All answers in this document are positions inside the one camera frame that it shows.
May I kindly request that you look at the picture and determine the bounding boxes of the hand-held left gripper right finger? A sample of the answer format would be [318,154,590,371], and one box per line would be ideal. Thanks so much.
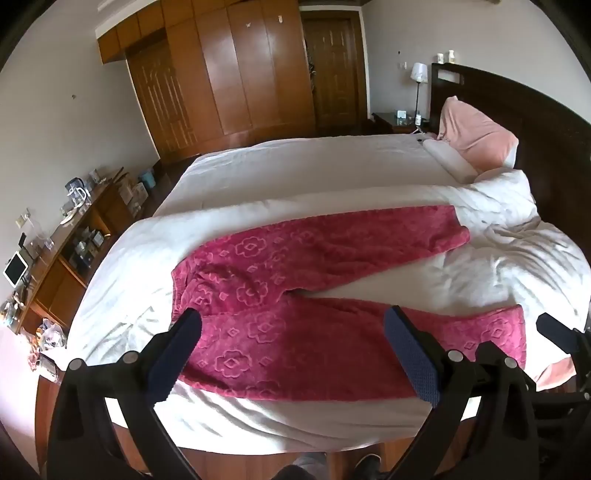
[384,305,551,480]

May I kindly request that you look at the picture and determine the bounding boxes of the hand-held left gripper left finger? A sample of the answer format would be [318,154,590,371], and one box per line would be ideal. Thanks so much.
[46,308,203,480]

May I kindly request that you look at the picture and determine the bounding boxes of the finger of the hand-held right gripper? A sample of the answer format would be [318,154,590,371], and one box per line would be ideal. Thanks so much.
[537,313,589,357]

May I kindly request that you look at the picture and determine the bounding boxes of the crimson fleece pants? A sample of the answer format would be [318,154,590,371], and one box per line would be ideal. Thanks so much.
[171,204,527,401]

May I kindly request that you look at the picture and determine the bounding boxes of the pink cloth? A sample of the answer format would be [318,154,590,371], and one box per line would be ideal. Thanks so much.
[531,353,579,391]

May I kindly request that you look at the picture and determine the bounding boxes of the white duvet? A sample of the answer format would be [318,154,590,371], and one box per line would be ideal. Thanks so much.
[65,170,585,450]

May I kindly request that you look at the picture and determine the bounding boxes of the person's dark shoe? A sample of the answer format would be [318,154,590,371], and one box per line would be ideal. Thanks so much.
[355,454,384,480]

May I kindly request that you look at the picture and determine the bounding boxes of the plastic bags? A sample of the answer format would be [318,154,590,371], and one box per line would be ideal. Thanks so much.
[27,318,71,372]

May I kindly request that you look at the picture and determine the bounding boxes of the wooden sideboard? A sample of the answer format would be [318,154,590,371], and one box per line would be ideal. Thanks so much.
[9,168,160,334]

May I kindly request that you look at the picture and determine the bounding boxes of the white tablet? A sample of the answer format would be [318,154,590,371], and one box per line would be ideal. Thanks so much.
[3,251,30,287]

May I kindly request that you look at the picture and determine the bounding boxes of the clear electric kettle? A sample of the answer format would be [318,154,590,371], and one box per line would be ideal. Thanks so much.
[65,178,91,211]

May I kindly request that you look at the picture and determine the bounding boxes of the white pillow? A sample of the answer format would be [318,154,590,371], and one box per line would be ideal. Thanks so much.
[422,138,479,184]

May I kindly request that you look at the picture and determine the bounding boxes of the dark wooden headboard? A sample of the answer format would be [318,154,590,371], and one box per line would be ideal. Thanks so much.
[429,62,591,326]

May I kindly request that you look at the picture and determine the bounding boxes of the pink pillow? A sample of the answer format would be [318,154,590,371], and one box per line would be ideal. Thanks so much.
[436,96,519,168]

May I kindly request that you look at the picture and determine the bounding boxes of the white bed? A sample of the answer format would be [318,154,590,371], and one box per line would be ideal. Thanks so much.
[60,131,585,455]

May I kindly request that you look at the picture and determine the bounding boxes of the dark nightstand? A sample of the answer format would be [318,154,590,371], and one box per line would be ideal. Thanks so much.
[372,111,433,135]

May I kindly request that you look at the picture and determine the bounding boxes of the white bedside lamp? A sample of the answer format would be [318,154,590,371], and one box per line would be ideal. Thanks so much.
[410,62,429,126]

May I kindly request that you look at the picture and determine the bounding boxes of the wooden wardrobe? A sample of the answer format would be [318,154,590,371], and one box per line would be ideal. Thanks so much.
[97,0,317,163]

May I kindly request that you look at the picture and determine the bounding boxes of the wooden door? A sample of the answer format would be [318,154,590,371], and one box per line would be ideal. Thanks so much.
[300,9,371,133]

